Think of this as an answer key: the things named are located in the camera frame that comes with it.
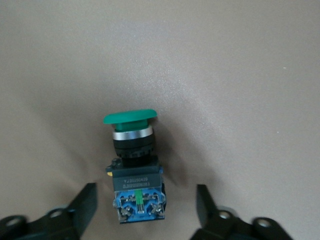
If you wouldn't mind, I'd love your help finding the green mushroom push button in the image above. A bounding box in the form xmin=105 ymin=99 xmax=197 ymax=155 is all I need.
xmin=102 ymin=108 xmax=167 ymax=222

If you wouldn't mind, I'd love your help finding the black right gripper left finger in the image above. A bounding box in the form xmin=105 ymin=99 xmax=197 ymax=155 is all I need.
xmin=0 ymin=182 xmax=99 ymax=240

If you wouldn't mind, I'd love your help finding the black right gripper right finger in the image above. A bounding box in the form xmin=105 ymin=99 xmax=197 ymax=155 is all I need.
xmin=192 ymin=184 xmax=295 ymax=240

